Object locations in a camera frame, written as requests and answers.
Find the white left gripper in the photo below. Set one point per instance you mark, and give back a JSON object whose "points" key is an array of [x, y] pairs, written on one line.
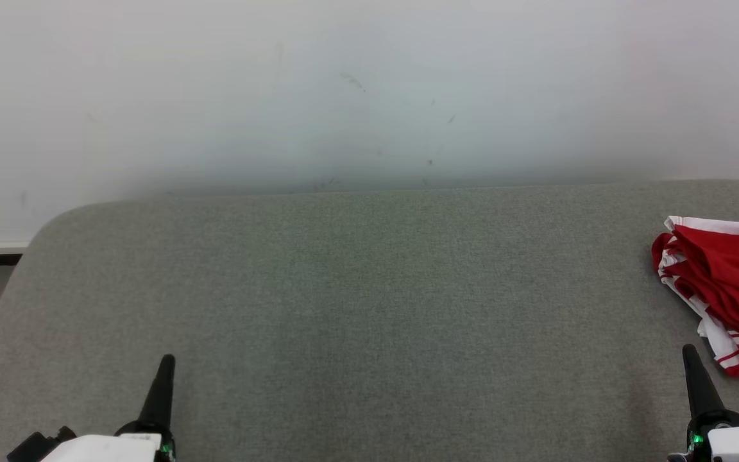
{"points": [[113, 449]]}

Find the red and white basketball jersey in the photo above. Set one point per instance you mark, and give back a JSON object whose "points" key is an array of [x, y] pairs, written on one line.
{"points": [[722, 226]]}

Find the grey and white left robot arm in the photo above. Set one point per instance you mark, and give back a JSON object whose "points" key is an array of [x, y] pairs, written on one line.
{"points": [[36, 446]]}

